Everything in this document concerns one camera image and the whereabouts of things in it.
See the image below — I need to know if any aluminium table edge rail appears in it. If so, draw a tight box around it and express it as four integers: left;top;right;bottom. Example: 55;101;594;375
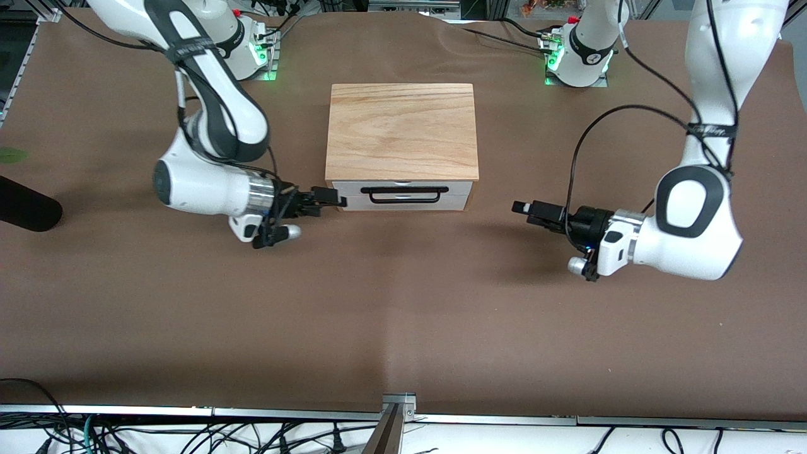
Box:
0;404;807;433

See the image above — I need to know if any black looped cable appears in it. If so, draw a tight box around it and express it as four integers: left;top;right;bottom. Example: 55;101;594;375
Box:
0;377;70;454

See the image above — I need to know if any oak wooden drawer cabinet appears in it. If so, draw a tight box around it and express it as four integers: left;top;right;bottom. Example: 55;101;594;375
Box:
325;83;480;212

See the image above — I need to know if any black metal drawer handle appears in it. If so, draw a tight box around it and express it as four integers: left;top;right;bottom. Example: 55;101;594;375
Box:
361;186;450;205

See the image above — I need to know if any black cylindrical object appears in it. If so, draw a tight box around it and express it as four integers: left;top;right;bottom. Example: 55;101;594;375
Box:
0;177;62;232

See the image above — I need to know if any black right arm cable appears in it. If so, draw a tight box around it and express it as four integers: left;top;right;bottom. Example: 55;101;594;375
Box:
57;3;284;190

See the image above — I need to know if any white-fronted wooden drawer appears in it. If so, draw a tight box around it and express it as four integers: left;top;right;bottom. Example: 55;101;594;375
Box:
332;181;473;211

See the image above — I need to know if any aluminium frame rail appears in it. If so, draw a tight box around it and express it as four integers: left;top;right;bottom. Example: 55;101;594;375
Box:
0;25;40;124

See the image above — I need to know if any short black base cable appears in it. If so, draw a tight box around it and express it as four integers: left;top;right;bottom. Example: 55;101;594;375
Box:
262;0;303;42

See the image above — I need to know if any brown table cover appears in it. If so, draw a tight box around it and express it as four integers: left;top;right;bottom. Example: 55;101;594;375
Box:
0;6;807;420

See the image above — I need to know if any aluminium profile post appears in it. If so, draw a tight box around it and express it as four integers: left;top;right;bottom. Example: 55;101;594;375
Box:
363;393;417;454

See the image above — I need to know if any long black base cable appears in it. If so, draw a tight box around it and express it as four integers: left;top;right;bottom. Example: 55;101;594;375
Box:
435;16;549;51

